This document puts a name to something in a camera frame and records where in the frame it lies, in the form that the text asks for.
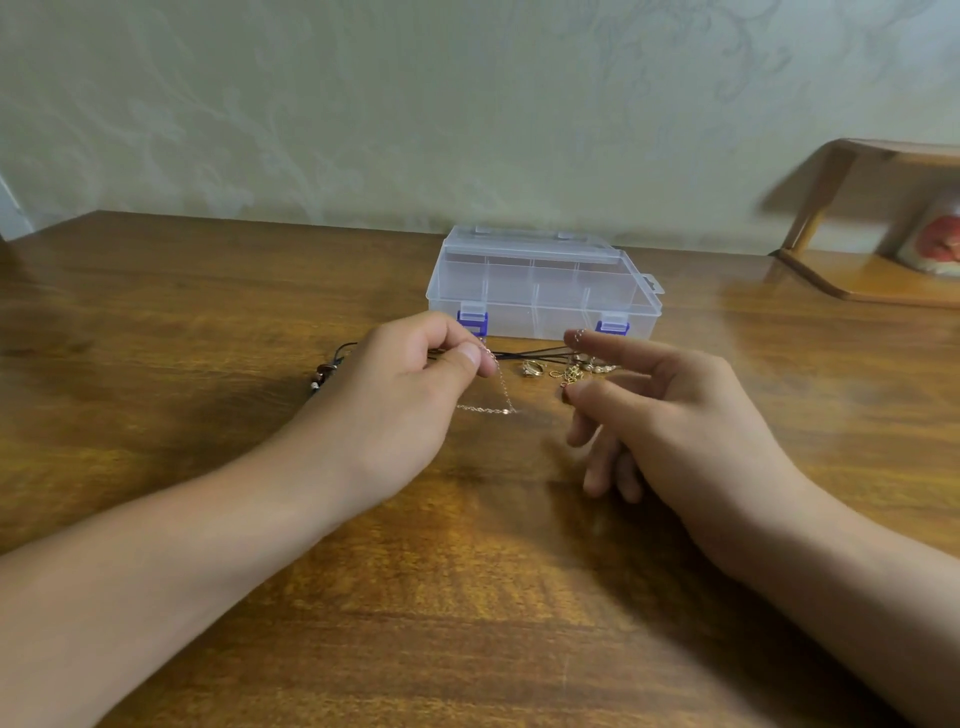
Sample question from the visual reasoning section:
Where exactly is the wooden shelf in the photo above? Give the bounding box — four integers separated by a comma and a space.
771, 138, 960, 309

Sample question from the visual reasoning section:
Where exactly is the person's right forearm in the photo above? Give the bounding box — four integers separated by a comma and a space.
727, 502, 960, 728

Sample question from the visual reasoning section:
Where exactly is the person's left forearm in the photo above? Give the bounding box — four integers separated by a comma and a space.
0, 438, 344, 728

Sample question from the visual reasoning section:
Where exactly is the person's right hand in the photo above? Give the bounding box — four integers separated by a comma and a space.
559, 330, 819, 584

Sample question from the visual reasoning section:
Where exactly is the white printed mug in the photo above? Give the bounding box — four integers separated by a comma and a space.
895, 192, 960, 279

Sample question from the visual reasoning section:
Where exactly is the person's left hand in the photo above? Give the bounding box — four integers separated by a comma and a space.
270, 310, 498, 519

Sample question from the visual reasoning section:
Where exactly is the clear plastic organizer box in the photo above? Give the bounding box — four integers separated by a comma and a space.
426, 225, 666, 342

